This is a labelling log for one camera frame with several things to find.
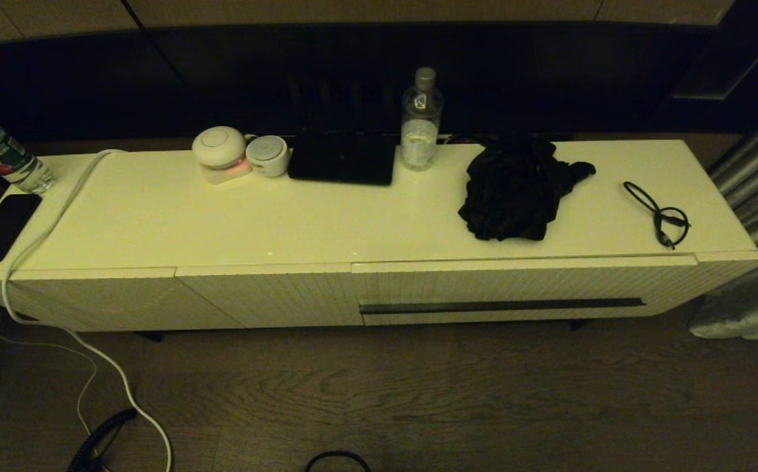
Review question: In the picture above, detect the black umbrella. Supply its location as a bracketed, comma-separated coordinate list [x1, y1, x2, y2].
[458, 134, 597, 242]

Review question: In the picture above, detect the white drawer with black handle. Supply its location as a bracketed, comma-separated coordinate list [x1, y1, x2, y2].
[351, 256, 700, 326]

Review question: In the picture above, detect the short black USB cable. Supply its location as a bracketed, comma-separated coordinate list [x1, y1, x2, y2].
[623, 181, 691, 250]

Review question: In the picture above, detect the white low cabinet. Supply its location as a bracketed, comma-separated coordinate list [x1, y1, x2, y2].
[0, 139, 758, 332]

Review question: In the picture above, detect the black flat rectangular device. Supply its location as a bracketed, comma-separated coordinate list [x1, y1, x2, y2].
[287, 130, 397, 186]

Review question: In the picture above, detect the clear bottle with grey cap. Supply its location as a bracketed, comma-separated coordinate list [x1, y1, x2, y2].
[401, 67, 445, 172]

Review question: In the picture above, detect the small white round speaker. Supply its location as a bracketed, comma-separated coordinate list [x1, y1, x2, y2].
[246, 135, 290, 178]

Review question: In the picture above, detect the white base with pink light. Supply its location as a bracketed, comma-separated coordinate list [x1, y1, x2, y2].
[202, 157, 253, 185]

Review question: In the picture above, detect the large white dome device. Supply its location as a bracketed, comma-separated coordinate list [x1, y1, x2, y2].
[192, 126, 247, 168]

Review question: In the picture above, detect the black smartphone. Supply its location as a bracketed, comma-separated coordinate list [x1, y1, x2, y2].
[0, 193, 43, 265]

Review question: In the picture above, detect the black floor cable loop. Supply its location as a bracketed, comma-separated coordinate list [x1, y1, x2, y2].
[304, 450, 372, 472]

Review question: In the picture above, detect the thin white charging cable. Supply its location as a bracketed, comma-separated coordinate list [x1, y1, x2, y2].
[0, 262, 99, 437]

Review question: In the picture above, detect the black coiled cable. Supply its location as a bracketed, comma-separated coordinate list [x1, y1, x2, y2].
[66, 408, 138, 472]

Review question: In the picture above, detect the thick white power cable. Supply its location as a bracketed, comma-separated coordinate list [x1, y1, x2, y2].
[1, 149, 174, 472]

